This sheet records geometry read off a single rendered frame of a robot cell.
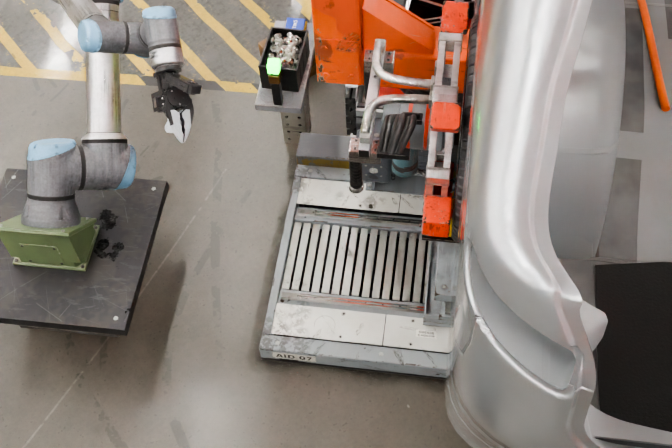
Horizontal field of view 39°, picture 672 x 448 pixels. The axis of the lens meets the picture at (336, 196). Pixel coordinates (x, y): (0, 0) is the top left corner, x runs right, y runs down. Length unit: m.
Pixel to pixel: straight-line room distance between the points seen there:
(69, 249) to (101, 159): 0.31
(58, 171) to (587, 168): 1.68
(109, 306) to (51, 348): 0.41
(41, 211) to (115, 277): 0.33
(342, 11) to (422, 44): 0.30
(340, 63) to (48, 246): 1.14
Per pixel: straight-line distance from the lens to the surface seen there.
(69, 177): 3.18
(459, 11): 2.74
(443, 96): 2.51
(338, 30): 3.15
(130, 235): 3.33
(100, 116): 3.23
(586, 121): 2.33
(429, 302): 3.26
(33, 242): 3.22
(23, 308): 3.28
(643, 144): 2.63
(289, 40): 3.43
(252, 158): 3.82
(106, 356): 3.46
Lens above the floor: 2.99
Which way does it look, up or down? 54 degrees down
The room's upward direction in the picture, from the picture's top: 4 degrees counter-clockwise
